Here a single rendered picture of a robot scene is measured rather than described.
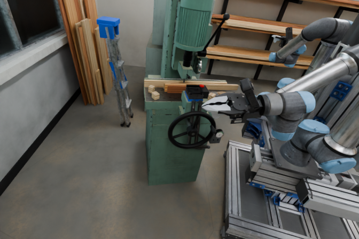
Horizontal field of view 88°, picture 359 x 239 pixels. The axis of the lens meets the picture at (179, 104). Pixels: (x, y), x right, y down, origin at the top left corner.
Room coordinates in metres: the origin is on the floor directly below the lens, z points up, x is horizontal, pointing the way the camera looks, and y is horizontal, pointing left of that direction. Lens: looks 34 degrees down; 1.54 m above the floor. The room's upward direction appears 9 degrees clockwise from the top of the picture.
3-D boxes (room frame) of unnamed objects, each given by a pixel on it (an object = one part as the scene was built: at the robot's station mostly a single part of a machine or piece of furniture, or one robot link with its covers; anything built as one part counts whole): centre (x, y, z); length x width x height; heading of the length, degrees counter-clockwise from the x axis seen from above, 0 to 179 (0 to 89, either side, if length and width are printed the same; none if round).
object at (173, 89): (1.09, 0.00, 0.93); 0.20 x 0.02 x 0.05; 106
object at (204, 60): (1.37, -0.11, 1.02); 0.09 x 0.07 x 0.12; 106
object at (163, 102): (1.06, -0.07, 0.87); 0.61 x 0.30 x 0.06; 106
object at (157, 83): (1.18, -0.03, 0.92); 0.60 x 0.02 x 0.05; 106
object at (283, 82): (1.24, -0.74, 0.98); 0.13 x 0.12 x 0.14; 97
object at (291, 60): (1.51, -0.82, 1.12); 0.11 x 0.08 x 0.11; 97
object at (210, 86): (1.19, -0.14, 0.92); 0.56 x 0.02 x 0.04; 106
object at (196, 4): (1.15, -0.01, 1.35); 0.18 x 0.18 x 0.31
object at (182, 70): (1.17, 0.00, 1.03); 0.14 x 0.07 x 0.09; 16
